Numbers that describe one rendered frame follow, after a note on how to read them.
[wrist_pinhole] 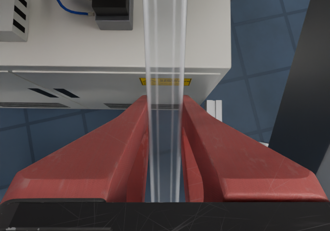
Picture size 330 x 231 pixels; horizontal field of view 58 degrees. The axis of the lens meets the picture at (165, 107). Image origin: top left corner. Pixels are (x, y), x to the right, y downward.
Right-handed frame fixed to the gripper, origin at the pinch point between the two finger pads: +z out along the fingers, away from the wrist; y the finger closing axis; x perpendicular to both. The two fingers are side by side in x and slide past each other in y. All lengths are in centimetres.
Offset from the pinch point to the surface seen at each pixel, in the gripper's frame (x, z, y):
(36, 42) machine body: 10.9, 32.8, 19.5
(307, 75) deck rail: 0.4, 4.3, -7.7
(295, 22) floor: 31, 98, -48
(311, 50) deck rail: -0.9, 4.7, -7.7
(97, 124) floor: 59, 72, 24
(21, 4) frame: 5.6, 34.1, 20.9
